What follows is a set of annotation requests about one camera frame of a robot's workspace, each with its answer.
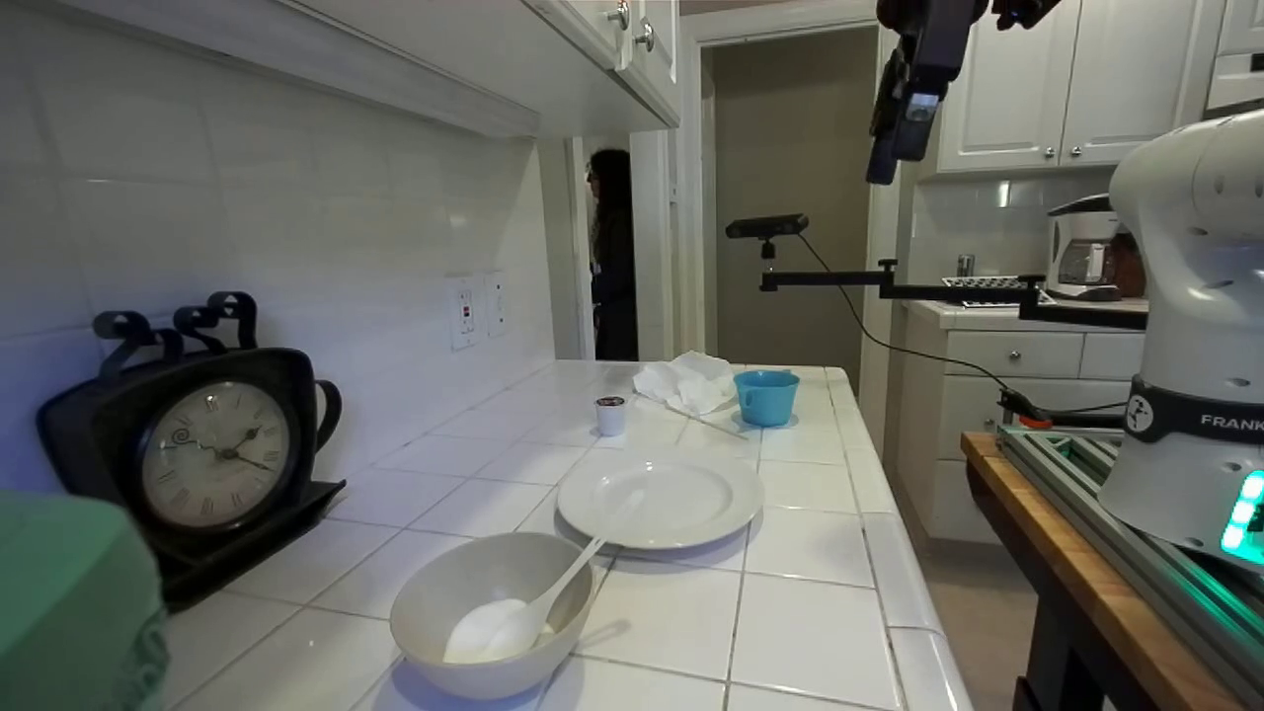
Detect black stereo camera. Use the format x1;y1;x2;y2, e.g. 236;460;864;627
722;210;815;247

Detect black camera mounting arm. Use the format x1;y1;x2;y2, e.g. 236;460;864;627
759;236;1152;332

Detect small white coffee pod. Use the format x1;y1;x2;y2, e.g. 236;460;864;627
590;392;632;442

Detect metal robot mounting rail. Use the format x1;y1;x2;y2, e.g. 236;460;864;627
992;418;1264;705

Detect green topped container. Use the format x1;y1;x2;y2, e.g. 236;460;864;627
0;492;174;711

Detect white spoon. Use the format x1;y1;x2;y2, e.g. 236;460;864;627
449;528;611;664

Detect white cabinet above counter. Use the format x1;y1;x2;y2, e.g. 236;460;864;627
53;0;688;143

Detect white wall outlet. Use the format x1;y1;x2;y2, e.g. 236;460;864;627
443;273;485;356

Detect crumpled white paper towel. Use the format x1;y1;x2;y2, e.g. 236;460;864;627
628;348;742;428

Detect black stereo camera cable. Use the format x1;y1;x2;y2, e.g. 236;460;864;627
788;234;1043;428

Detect teal measuring cup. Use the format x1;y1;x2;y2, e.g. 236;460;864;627
732;368;802;431

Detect white drawer base cabinet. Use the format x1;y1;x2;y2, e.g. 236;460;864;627
902;299;1148;546

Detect grey bowl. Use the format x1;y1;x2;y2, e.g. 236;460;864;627
387;528;601;705

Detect white powder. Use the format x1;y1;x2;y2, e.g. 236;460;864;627
443;598;559;667

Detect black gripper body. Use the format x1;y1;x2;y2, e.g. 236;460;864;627
872;0;988;76

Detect wooden table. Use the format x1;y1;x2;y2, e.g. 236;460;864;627
960;428;1249;711

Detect black table clock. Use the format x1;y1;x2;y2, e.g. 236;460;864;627
36;290;347;613

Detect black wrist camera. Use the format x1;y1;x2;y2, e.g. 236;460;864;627
992;0;1062;31

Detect white light switch plate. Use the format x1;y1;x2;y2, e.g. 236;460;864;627
481;273;514;344

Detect white panelled wall cabinets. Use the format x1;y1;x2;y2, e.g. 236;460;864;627
933;0;1264;181

